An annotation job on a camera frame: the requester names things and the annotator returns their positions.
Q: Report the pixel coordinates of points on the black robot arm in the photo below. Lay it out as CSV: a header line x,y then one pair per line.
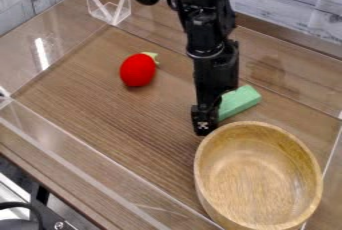
x,y
209,22

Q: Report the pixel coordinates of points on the red plush strawberry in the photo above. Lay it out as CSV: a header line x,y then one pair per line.
x,y
138,69

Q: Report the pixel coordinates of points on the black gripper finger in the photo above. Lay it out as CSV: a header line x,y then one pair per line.
x,y
205,119

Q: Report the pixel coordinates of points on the light wooden bowl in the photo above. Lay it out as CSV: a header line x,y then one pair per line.
x,y
259,178

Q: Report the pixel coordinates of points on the clear acrylic tray wall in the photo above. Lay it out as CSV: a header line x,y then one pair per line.
x,y
114,197

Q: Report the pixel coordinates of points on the green rectangular block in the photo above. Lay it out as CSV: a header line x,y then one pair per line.
x,y
237,101

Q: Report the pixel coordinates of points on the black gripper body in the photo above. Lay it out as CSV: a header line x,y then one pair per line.
x,y
216,74

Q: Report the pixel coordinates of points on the clear acrylic corner bracket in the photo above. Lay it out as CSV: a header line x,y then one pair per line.
x,y
110,12

